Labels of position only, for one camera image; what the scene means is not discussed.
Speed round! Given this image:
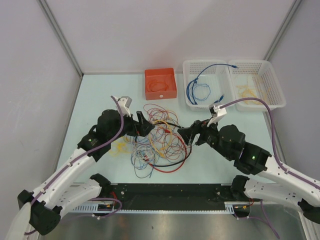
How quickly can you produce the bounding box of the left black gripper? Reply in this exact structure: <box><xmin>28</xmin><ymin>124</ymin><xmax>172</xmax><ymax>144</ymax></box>
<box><xmin>108</xmin><ymin>109</ymin><xmax>155</xmax><ymax>142</ymax></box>

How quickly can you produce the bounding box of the white slotted cable duct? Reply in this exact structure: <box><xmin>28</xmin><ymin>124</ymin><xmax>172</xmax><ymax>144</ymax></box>
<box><xmin>71</xmin><ymin>203</ymin><xmax>235</xmax><ymax>214</ymax></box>

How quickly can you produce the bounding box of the thin dark red wire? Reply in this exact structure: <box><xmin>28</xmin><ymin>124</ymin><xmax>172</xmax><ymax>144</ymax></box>
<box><xmin>142</xmin><ymin>102</ymin><xmax>188</xmax><ymax>163</ymax></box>

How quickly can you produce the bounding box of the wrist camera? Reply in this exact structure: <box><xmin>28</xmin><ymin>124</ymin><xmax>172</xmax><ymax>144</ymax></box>
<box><xmin>110</xmin><ymin>95</ymin><xmax>132</xmax><ymax>117</ymax></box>
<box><xmin>207</xmin><ymin>103</ymin><xmax>227</xmax><ymax>127</ymax></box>

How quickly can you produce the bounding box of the thick yellow cable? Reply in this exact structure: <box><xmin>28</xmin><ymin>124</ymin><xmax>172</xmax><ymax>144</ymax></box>
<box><xmin>148</xmin><ymin>120</ymin><xmax>171</xmax><ymax>158</ymax></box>

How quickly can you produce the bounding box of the white plastic basket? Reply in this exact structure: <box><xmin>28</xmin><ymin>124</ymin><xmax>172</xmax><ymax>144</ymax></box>
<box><xmin>182</xmin><ymin>59</ymin><xmax>236</xmax><ymax>111</ymax></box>
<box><xmin>228</xmin><ymin>59</ymin><xmax>287</xmax><ymax>110</ymax></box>

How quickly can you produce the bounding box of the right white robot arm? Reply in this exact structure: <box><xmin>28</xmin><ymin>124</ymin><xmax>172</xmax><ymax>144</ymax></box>
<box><xmin>177</xmin><ymin>120</ymin><xmax>320</xmax><ymax>224</ymax></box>

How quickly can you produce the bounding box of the thick red cable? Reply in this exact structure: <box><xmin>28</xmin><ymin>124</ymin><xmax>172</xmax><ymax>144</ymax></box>
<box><xmin>147</xmin><ymin>127</ymin><xmax>188</xmax><ymax>174</ymax></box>

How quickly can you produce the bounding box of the thick black cable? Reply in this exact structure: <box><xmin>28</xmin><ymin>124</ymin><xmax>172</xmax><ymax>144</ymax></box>
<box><xmin>149</xmin><ymin>121</ymin><xmax>193</xmax><ymax>168</ymax></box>

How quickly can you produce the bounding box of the thin orange wire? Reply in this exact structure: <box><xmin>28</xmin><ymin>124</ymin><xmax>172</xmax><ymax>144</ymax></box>
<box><xmin>147</xmin><ymin>78</ymin><xmax>169</xmax><ymax>93</ymax></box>

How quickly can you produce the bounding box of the right white plastic basket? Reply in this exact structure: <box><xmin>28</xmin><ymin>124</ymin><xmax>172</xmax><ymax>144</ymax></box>
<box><xmin>228</xmin><ymin>59</ymin><xmax>287</xmax><ymax>110</ymax></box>

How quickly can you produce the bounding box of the thick blue ethernet cable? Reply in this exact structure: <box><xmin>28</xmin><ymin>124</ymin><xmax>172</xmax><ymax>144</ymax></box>
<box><xmin>189</xmin><ymin>64</ymin><xmax>240</xmax><ymax>105</ymax></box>

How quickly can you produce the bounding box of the orange square box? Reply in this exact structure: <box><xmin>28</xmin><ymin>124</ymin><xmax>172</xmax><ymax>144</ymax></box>
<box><xmin>144</xmin><ymin>67</ymin><xmax>178</xmax><ymax>101</ymax></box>

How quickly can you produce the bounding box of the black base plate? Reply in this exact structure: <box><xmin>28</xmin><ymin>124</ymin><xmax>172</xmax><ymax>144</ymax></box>
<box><xmin>89</xmin><ymin>173</ymin><xmax>251</xmax><ymax>211</ymax></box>

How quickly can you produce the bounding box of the thin white wire bundle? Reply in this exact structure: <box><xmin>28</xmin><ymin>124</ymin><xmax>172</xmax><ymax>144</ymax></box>
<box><xmin>129</xmin><ymin>142</ymin><xmax>161</xmax><ymax>168</ymax></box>

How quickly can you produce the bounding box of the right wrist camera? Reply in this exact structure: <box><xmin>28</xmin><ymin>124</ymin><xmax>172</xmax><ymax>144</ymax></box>
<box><xmin>207</xmin><ymin>103</ymin><xmax>227</xmax><ymax>127</ymax></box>

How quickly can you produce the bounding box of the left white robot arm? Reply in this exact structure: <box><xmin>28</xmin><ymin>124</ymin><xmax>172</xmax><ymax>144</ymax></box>
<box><xmin>17</xmin><ymin>109</ymin><xmax>155</xmax><ymax>237</ymax></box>

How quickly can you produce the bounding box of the thin tan wire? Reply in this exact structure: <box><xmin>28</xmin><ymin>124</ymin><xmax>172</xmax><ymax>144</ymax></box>
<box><xmin>234</xmin><ymin>74</ymin><xmax>272</xmax><ymax>105</ymax></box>

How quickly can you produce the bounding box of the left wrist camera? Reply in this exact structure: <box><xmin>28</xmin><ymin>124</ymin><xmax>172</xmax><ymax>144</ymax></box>
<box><xmin>110</xmin><ymin>95</ymin><xmax>132</xmax><ymax>117</ymax></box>

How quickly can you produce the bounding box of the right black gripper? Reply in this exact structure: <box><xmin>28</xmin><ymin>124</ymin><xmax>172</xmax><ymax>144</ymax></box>
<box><xmin>177</xmin><ymin>116</ymin><xmax>233</xmax><ymax>160</ymax></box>

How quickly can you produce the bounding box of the left white plastic basket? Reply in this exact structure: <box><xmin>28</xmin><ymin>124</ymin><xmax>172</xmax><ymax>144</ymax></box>
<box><xmin>182</xmin><ymin>59</ymin><xmax>236</xmax><ymax>111</ymax></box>

